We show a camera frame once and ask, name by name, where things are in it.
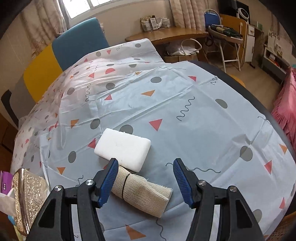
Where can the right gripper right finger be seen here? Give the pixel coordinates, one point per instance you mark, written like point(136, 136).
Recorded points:
point(236, 220)

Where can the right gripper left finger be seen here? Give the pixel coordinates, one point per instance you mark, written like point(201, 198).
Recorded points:
point(54, 220)

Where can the purple cardboard box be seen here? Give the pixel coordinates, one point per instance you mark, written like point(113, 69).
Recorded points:
point(6, 182)

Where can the beige rolled cloth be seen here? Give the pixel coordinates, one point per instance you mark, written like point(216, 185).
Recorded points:
point(140, 193)

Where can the white rectangular sponge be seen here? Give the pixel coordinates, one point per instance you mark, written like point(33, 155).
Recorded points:
point(129, 150)

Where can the patterned white tablecloth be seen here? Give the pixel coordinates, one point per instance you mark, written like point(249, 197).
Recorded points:
point(185, 111)

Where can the pink ruffled fabric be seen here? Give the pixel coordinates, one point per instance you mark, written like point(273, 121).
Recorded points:
point(284, 111)

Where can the black pillar behind sofa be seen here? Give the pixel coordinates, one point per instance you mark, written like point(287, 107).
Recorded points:
point(5, 98)

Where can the grey yellow blue sofa back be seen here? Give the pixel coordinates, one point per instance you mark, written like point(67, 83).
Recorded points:
point(66, 50)

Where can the white folding chair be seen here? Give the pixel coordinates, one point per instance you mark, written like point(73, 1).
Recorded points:
point(220, 34)

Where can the wooden desk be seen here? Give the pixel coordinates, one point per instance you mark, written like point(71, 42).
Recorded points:
point(162, 36)

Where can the beige floral curtain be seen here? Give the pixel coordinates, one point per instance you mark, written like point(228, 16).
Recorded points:
point(189, 14)

